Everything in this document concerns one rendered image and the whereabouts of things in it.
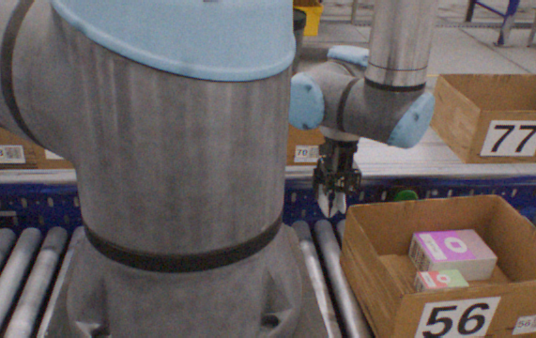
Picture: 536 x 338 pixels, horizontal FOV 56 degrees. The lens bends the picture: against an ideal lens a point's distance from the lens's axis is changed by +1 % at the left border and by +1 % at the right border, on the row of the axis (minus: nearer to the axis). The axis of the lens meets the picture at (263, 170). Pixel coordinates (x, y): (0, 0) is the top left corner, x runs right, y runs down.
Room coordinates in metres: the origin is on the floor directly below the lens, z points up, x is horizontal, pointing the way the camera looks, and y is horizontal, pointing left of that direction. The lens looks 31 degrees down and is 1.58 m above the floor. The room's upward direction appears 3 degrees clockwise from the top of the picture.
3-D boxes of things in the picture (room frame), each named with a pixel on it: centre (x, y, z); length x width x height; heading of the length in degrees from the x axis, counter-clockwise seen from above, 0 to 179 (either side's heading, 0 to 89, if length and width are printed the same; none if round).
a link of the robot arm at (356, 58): (0.89, -0.15, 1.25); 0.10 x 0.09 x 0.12; 144
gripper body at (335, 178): (0.89, -0.15, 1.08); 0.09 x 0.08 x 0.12; 9
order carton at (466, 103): (1.44, -0.75, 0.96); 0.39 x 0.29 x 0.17; 98
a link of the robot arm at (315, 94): (0.80, -0.09, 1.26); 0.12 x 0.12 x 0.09; 54
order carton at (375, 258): (0.88, -0.42, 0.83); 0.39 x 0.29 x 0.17; 103
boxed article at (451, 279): (0.87, -0.42, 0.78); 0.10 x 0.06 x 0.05; 101
